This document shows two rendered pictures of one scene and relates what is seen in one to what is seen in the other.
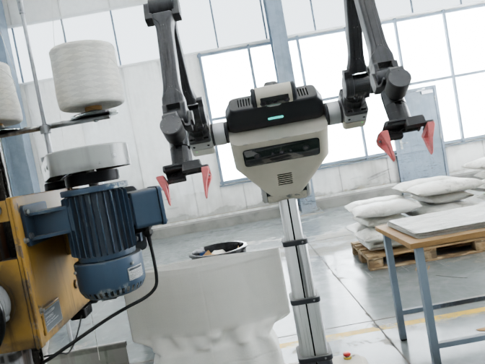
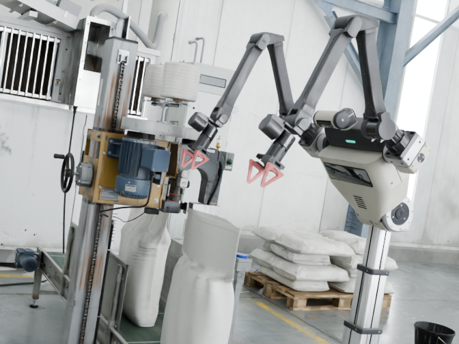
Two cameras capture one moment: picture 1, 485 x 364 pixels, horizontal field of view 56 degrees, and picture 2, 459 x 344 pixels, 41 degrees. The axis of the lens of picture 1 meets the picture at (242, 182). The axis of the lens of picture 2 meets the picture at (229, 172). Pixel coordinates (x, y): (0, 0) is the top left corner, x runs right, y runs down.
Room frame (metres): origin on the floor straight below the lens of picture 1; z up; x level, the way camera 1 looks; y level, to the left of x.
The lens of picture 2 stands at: (0.13, -2.12, 1.39)
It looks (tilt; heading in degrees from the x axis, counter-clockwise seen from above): 3 degrees down; 61
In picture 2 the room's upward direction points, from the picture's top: 9 degrees clockwise
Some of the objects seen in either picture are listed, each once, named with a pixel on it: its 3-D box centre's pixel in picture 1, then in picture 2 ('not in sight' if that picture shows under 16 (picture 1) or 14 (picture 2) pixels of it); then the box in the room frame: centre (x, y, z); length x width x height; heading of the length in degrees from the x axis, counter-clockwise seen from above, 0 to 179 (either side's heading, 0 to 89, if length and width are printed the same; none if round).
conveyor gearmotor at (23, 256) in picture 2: not in sight; (29, 259); (1.05, 2.15, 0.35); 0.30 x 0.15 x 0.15; 90
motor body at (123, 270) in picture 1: (105, 239); (135, 168); (1.04, 0.33, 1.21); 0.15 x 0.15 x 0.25
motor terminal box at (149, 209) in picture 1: (145, 212); (155, 162); (1.09, 0.24, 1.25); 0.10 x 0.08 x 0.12; 25
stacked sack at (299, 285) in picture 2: not in sight; (291, 276); (3.56, 2.51, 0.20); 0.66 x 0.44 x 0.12; 90
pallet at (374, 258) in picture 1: (414, 245); not in sight; (4.87, -1.71, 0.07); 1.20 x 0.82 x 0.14; 88
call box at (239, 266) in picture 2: not in sight; (240, 263); (1.65, 0.37, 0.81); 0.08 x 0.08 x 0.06; 0
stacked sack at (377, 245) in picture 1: (381, 239); not in sight; (4.88, -1.36, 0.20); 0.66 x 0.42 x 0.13; 177
